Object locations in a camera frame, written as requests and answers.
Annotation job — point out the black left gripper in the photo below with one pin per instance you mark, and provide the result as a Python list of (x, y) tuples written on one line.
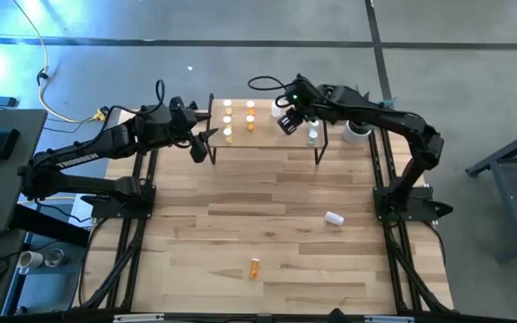
[(173, 123)]

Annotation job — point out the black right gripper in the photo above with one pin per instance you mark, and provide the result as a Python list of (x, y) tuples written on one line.
[(305, 96)]

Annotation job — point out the orange pill bottle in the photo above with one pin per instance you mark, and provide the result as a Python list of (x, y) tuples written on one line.
[(250, 104), (250, 119), (254, 269)]

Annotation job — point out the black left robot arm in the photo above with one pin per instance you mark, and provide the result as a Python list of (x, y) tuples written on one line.
[(76, 161)]

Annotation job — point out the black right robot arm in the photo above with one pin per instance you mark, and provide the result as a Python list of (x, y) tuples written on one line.
[(375, 114)]

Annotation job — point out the wooden shelf with black legs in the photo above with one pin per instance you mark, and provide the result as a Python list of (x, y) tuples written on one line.
[(258, 137)]

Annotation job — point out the green plant in white pot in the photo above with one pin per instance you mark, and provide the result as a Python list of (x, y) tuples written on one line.
[(355, 134)]

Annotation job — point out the white paper sheet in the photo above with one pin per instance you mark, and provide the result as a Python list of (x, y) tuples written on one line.
[(79, 211)]

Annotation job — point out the black desk beam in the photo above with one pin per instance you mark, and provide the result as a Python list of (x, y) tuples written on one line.
[(47, 226)]

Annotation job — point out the clear glass cup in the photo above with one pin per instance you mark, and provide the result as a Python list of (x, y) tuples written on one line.
[(54, 258)]

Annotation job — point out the blue-grey metal cart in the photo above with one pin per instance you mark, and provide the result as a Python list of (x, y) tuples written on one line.
[(503, 202)]

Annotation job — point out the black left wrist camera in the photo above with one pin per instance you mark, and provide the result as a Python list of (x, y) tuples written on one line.
[(198, 150)]

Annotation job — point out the black aluminium table frame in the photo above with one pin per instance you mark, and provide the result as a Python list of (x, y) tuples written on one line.
[(152, 172)]

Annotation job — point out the silver metal bracket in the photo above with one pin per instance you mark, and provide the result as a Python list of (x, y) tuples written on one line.
[(388, 319), (137, 318)]

